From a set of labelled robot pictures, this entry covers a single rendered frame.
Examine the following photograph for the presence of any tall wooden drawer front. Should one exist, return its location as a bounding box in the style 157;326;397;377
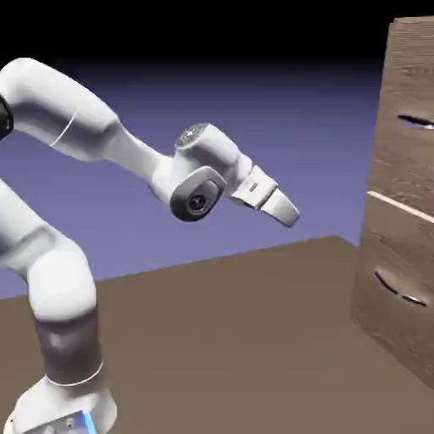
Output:
367;16;434;218

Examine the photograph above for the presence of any dark curved metal handle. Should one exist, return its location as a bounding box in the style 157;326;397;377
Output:
373;270;428;309

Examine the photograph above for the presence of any short wooden drawer front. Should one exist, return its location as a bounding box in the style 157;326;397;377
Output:
349;194;434;388

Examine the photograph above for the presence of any dark straight metal handle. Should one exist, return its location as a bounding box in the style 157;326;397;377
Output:
397;114;434;131

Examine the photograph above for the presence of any brown wooden cabinet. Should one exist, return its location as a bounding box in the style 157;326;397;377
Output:
348;14;434;389

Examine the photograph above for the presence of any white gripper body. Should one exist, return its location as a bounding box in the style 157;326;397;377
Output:
260;188;301;229

